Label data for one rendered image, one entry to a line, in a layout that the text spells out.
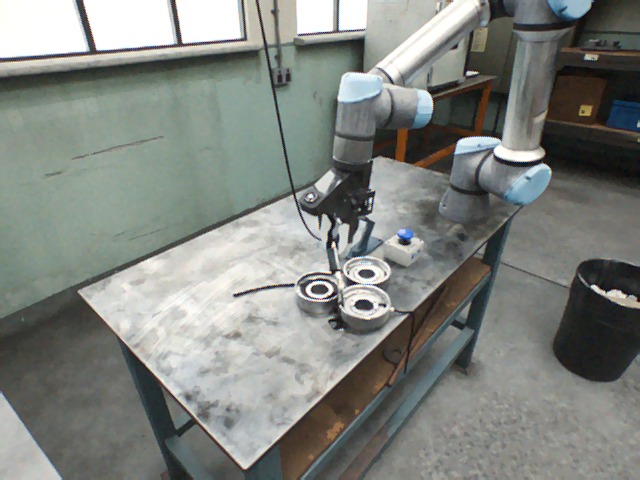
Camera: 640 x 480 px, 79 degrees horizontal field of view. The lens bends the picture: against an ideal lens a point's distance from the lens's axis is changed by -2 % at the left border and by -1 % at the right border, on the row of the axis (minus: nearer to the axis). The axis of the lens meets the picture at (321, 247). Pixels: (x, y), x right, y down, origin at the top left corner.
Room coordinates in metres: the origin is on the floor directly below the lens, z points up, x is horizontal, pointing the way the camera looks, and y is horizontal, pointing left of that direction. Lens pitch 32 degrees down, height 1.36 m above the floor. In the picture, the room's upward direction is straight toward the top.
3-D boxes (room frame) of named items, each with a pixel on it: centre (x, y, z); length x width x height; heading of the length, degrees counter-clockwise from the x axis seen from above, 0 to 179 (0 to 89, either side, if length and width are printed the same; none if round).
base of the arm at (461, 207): (1.08, -0.44, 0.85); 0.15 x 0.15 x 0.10
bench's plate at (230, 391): (0.94, -0.07, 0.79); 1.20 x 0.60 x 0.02; 138
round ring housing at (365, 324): (0.62, -0.09, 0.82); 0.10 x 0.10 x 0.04
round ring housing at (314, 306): (0.67, 0.00, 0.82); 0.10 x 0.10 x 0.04
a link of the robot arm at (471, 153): (1.08, -0.44, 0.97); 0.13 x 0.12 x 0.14; 26
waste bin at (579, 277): (1.22, -1.19, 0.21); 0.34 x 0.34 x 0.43
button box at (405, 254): (0.84, -0.21, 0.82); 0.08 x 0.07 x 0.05; 138
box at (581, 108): (3.61, -2.26, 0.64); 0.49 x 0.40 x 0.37; 53
